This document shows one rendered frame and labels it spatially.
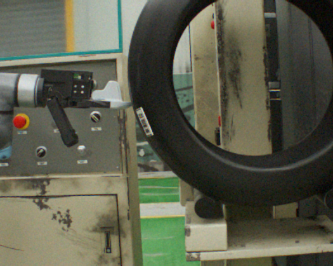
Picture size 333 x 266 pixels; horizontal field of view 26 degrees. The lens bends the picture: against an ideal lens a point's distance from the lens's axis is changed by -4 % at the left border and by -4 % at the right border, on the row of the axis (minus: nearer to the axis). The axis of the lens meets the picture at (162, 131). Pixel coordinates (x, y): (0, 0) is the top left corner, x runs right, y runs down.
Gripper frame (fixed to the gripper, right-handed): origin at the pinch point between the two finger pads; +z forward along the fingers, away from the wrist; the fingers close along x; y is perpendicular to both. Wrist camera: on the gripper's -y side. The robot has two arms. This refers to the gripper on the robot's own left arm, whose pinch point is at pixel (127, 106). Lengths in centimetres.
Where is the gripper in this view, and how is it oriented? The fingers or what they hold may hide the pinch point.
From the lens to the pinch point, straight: 160.7
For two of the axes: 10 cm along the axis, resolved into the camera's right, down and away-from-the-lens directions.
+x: 0.4, -0.5, 10.0
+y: 0.7, -10.0, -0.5
